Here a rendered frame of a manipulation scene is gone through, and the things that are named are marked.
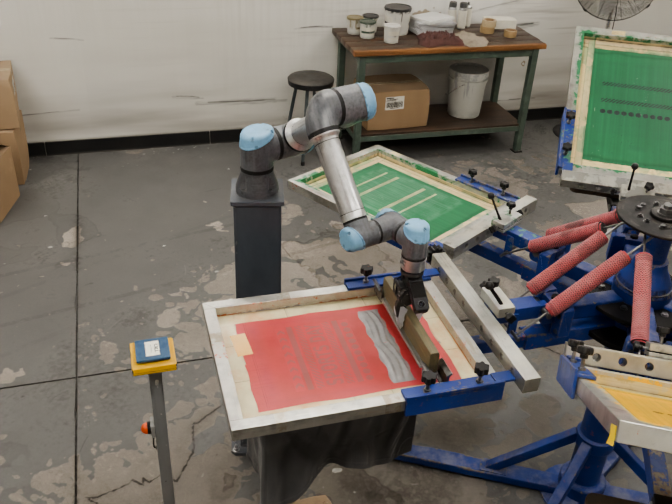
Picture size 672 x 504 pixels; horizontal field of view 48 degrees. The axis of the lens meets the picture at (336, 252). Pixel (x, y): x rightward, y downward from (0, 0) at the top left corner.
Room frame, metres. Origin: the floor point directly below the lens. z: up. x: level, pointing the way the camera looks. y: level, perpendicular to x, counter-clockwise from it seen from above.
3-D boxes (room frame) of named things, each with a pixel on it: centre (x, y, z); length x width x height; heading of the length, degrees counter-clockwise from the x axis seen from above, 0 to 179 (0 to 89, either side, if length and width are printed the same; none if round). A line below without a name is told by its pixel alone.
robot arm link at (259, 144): (2.37, 0.28, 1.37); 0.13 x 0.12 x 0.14; 126
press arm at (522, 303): (1.97, -0.57, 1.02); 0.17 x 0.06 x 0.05; 108
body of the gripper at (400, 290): (1.89, -0.23, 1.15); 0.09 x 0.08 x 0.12; 18
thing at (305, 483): (1.58, -0.05, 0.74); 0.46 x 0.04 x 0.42; 108
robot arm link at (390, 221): (1.95, -0.16, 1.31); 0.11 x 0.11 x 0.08; 36
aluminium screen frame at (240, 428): (1.80, -0.04, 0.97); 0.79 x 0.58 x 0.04; 108
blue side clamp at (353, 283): (2.14, -0.18, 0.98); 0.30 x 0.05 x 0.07; 108
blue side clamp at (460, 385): (1.61, -0.35, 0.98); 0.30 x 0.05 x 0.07; 108
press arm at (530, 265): (2.54, -0.59, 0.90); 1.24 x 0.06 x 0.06; 48
